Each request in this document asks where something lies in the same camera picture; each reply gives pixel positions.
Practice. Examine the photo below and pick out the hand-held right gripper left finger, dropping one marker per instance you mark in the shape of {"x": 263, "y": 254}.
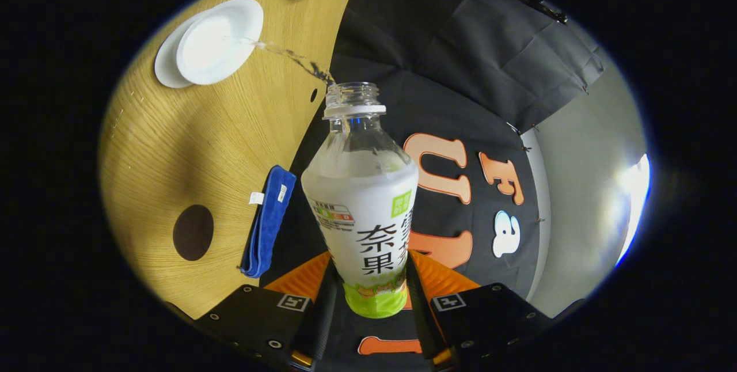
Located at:
{"x": 322, "y": 314}

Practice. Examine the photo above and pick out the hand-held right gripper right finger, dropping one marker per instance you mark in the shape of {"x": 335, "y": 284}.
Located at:
{"x": 420, "y": 314}

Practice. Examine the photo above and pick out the green white water bottle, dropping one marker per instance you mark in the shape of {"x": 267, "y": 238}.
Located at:
{"x": 360, "y": 211}

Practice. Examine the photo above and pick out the clear water stream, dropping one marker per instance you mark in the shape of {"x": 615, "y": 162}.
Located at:
{"x": 293, "y": 60}

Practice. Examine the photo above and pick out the dark round coaster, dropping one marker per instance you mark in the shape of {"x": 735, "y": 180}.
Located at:
{"x": 193, "y": 232}

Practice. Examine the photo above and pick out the white teacup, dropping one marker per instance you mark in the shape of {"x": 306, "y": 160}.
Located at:
{"x": 216, "y": 44}

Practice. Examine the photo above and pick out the blue folded towel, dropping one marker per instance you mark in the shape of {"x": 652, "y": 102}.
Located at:
{"x": 269, "y": 222}

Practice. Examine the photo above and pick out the large ceiling light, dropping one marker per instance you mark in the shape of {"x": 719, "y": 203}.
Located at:
{"x": 633, "y": 205}

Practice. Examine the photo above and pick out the white saucer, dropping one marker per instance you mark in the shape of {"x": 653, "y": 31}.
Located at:
{"x": 166, "y": 64}

